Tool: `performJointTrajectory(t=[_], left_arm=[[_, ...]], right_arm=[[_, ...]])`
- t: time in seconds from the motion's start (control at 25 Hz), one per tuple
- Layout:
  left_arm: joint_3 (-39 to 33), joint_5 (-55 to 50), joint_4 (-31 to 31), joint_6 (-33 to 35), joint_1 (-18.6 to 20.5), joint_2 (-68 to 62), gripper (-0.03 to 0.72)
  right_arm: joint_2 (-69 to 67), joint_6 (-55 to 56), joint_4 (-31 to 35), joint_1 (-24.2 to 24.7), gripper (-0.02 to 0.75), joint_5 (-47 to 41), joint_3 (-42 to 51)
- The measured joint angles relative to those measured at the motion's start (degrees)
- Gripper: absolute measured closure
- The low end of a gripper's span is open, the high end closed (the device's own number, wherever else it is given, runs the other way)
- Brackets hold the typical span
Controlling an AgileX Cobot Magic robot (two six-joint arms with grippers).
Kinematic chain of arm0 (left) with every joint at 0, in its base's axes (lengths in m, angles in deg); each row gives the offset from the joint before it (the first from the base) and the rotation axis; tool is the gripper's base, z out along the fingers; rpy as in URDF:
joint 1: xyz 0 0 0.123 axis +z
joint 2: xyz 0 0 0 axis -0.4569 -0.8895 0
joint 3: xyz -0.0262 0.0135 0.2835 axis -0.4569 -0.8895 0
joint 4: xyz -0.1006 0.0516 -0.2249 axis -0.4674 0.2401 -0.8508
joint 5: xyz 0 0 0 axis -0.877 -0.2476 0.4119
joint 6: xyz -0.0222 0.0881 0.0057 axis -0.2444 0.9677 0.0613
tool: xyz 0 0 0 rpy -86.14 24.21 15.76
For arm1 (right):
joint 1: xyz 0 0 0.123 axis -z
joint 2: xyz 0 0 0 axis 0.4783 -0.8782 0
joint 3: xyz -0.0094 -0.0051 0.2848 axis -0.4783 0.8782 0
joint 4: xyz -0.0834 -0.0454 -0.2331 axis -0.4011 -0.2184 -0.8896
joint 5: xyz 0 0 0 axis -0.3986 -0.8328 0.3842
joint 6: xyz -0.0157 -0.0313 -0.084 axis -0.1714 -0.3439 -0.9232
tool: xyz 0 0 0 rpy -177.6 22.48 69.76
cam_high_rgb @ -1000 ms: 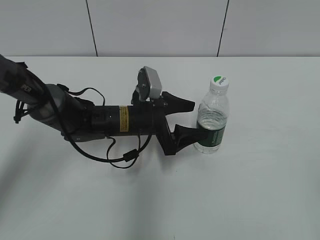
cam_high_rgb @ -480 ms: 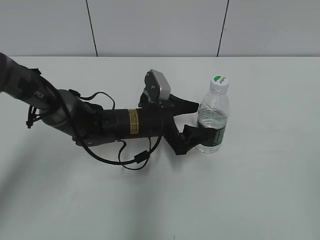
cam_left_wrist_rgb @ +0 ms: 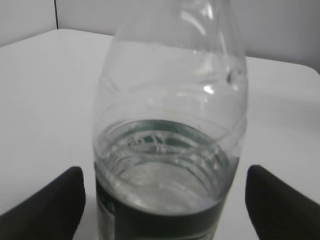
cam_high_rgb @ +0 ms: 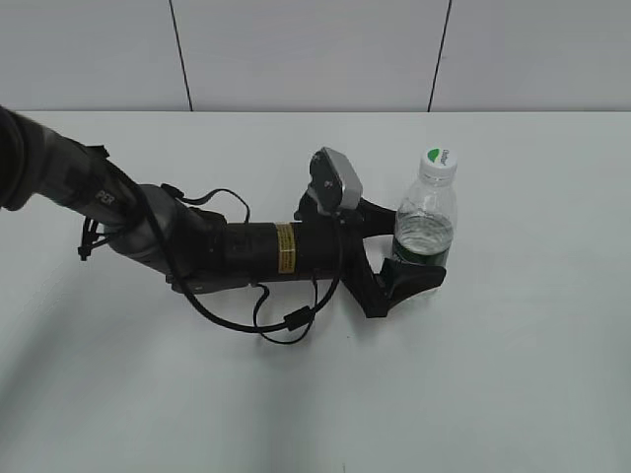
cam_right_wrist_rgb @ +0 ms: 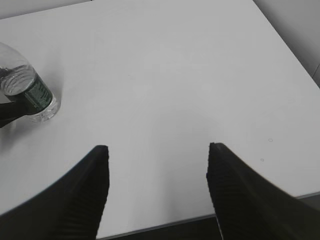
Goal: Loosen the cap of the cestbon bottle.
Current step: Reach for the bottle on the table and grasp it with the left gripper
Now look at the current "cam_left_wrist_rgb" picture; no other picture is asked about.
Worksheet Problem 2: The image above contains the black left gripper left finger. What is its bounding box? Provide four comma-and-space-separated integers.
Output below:
0, 166, 86, 240

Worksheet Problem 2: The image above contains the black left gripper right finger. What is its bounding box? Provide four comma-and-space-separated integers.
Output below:
245, 165, 320, 240

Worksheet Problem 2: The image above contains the clear plastic water bottle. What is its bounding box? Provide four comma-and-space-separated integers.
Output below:
92, 0, 249, 240

